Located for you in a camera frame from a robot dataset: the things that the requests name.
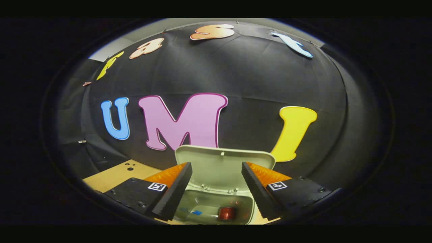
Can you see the wooden desktop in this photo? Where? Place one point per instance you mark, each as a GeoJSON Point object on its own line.
{"type": "Point", "coordinates": [114, 175]}

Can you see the orange pop can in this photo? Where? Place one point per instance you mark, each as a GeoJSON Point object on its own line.
{"type": "Point", "coordinates": [226, 213]}

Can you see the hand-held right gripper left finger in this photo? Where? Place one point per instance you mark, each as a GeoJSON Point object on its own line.
{"type": "Point", "coordinates": [172, 199]}

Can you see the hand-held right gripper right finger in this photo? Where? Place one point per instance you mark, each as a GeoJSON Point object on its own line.
{"type": "Point", "coordinates": [258, 194]}

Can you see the green desktop garbage bin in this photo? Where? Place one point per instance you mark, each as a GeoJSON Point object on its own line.
{"type": "Point", "coordinates": [219, 168]}

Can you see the blue paper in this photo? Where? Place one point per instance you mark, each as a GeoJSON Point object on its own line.
{"type": "Point", "coordinates": [196, 212]}

